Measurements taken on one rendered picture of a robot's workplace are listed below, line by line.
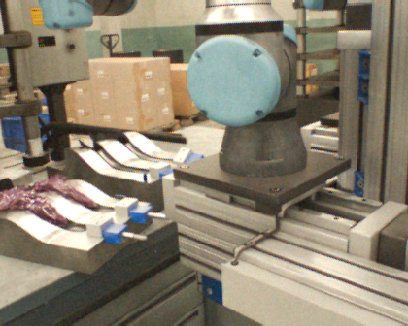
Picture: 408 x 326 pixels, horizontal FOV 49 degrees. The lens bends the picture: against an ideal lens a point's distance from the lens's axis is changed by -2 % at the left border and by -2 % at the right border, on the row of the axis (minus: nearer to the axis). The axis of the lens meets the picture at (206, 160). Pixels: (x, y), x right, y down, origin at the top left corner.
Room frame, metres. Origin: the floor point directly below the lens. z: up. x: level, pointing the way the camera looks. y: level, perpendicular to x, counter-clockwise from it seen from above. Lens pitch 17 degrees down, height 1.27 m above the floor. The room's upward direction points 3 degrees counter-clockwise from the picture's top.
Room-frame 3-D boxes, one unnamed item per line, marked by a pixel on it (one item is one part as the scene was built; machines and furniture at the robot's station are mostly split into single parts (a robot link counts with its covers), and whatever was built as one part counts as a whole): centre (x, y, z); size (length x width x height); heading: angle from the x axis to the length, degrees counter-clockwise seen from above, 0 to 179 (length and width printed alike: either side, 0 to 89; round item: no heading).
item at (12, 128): (4.87, 1.91, 0.32); 0.60 x 0.41 x 0.22; 55
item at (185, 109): (6.47, 0.48, 0.37); 1.20 x 0.82 x 0.74; 57
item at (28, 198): (1.03, 0.42, 0.90); 0.26 x 0.18 x 0.08; 67
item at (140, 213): (0.98, 0.15, 0.86); 0.13 x 0.05 x 0.05; 67
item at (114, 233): (0.88, 0.19, 0.86); 0.13 x 0.05 x 0.05; 67
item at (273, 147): (0.75, -0.10, 1.09); 0.15 x 0.15 x 0.10
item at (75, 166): (1.36, 0.26, 0.87); 0.50 x 0.26 x 0.14; 50
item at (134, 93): (5.62, 1.02, 0.47); 1.22 x 0.80 x 0.94; 53
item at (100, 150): (1.34, 0.25, 0.92); 0.35 x 0.16 x 0.09; 50
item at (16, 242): (1.03, 0.43, 0.86); 0.50 x 0.26 x 0.11; 67
